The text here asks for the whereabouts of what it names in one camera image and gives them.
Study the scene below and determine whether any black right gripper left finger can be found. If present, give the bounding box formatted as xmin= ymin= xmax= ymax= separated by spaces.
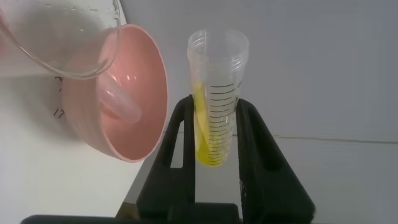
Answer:
xmin=136 ymin=94 xmax=197 ymax=218

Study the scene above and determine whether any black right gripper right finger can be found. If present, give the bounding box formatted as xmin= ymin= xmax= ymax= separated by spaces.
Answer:
xmin=234 ymin=98 xmax=317 ymax=224

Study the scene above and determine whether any test tube with yellow pigment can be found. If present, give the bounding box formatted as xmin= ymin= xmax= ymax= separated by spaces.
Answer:
xmin=187 ymin=27 xmax=251 ymax=169

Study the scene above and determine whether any test tube with red pigment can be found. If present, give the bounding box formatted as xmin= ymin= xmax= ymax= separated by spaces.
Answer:
xmin=95 ymin=72 xmax=144 ymax=125

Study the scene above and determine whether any pink bowl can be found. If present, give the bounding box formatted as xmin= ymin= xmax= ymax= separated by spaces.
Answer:
xmin=61 ymin=24 xmax=170 ymax=164

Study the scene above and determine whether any clear plastic cup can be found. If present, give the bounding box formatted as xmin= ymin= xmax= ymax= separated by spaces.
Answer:
xmin=0 ymin=0 xmax=122 ymax=80

